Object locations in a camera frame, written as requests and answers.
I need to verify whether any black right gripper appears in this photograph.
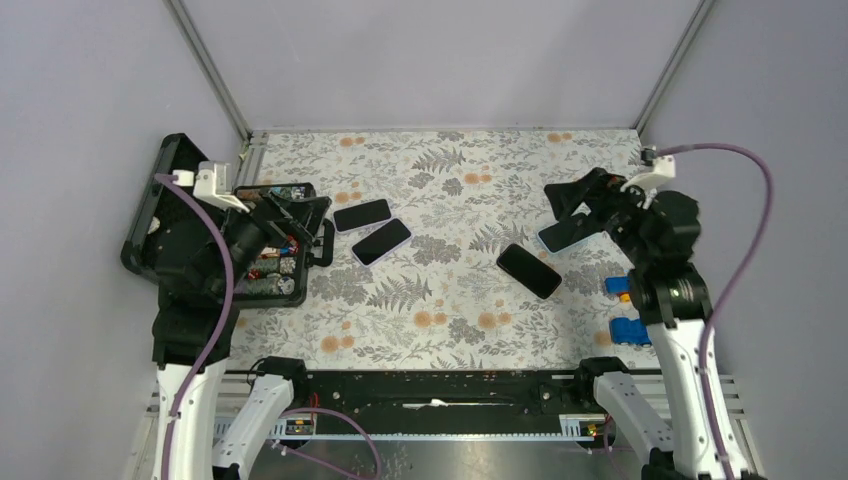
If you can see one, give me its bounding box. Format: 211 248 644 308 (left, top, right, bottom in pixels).
543 166 655 266

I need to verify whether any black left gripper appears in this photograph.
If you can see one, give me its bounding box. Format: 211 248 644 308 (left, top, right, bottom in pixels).
211 184 333 294

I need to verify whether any black phone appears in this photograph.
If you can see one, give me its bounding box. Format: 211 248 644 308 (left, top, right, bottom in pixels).
496 244 563 299

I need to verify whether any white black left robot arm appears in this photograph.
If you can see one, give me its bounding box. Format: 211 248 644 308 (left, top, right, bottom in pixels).
121 190 330 479

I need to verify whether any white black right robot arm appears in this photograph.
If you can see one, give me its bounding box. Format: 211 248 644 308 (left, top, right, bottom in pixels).
544 168 759 479

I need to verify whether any phone in lilac case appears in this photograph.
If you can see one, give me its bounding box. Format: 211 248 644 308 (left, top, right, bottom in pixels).
351 218 413 267

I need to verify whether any black poker chip case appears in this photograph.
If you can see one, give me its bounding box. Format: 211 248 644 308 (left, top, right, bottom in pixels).
120 133 336 310

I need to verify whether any multicolour toy block car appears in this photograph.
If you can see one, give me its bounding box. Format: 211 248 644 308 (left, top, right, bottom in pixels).
604 276 631 303

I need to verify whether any blue toy block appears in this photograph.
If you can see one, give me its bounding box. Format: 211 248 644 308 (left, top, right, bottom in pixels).
609 317 652 347

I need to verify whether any floral table mat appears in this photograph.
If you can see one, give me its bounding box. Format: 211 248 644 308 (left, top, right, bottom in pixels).
229 130 657 370

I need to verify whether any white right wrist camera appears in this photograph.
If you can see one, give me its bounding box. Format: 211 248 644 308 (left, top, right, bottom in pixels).
620 146 676 192

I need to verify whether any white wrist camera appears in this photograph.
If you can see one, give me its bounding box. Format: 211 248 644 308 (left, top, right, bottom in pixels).
620 146 676 192
171 161 250 213

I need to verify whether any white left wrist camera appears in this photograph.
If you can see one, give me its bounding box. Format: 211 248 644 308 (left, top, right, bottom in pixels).
171 161 250 213

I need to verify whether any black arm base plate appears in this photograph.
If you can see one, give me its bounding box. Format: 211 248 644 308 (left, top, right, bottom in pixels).
287 370 609 439

